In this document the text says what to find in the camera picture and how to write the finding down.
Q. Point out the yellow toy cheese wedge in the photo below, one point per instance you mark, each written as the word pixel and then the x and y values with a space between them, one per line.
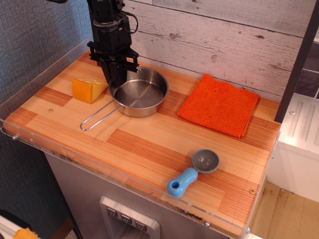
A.
pixel 87 90

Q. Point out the white toy sink cabinet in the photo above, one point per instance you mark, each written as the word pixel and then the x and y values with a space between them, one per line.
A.
pixel 295 161

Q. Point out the blue grey toy scoop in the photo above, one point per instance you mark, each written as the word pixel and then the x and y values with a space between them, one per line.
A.
pixel 204 161

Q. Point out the silver toy fridge dispenser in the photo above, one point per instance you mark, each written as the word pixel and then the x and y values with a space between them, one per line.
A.
pixel 123 222

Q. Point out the orange knitted cloth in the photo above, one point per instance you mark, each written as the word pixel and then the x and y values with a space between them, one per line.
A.
pixel 220 106

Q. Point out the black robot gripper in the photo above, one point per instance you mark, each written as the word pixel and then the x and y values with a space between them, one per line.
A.
pixel 112 49

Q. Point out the dark vertical post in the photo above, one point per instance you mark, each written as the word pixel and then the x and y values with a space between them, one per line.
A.
pixel 299 63

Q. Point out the stainless steel pan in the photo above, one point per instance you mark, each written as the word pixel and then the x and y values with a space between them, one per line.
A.
pixel 142 95

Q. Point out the yellow object bottom left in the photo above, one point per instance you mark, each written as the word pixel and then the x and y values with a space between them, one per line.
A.
pixel 25 234

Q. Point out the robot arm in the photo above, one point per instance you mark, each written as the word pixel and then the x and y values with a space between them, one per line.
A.
pixel 107 11

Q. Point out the clear acrylic table guard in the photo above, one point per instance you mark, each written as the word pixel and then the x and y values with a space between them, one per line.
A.
pixel 140 155

